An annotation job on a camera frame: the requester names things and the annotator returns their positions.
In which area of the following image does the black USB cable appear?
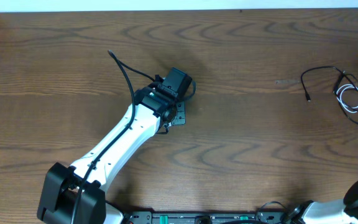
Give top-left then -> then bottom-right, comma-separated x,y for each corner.
300,65 -> 358,166

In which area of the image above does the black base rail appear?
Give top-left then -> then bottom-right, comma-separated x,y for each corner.
122,202 -> 290,224

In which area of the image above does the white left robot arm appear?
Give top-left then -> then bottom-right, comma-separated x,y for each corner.
37,86 -> 182,223

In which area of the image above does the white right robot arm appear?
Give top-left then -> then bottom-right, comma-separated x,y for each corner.
282,181 -> 358,224

